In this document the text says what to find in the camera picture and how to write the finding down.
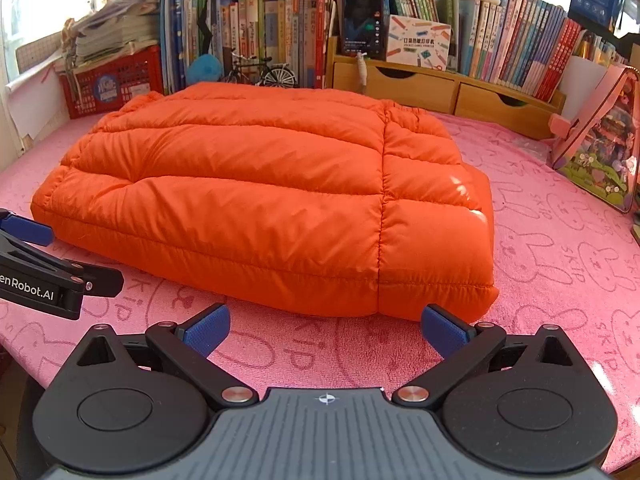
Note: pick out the row of slim pastel books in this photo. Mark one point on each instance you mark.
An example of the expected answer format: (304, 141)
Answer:
(525, 40)

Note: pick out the black smartphone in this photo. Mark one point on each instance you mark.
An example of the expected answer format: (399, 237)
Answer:
(365, 20)

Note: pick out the stack of paper booklets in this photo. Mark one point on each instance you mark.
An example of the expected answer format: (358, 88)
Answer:
(115, 25)

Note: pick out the black model bicycle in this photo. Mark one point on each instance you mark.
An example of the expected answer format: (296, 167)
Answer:
(277, 76)

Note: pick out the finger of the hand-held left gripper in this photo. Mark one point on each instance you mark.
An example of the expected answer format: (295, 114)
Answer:
(30, 232)
(102, 280)

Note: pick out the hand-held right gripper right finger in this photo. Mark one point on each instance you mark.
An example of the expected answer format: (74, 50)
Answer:
(442, 330)

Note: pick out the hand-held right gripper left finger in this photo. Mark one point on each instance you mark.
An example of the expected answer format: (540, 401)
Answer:
(210, 330)

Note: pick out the row of large upright books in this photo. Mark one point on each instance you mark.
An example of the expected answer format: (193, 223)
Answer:
(280, 30)

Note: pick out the pink bunny-print blanket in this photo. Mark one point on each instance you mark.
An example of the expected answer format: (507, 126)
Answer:
(550, 285)

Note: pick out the white paper sheet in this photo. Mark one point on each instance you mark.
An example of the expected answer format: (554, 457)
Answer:
(30, 110)

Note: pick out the white paper roll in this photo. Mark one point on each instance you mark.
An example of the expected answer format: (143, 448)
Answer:
(585, 72)

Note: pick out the white pencil-print box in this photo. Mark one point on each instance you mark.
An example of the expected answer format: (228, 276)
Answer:
(420, 42)

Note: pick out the clear plastic bag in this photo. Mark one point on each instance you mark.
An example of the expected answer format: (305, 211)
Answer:
(535, 146)

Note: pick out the grid-pattern board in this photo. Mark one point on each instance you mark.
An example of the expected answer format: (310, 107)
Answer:
(35, 60)

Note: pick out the blue plush ball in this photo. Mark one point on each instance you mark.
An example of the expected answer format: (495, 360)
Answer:
(205, 70)

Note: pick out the orange down jacket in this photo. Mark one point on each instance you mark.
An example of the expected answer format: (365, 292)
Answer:
(250, 200)

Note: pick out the wooden desk organizer with drawers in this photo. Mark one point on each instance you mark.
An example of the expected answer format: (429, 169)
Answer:
(420, 90)

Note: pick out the pink toy house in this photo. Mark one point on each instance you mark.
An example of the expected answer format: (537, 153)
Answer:
(610, 150)

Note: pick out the red plastic crate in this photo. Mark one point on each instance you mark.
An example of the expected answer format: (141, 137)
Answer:
(120, 82)

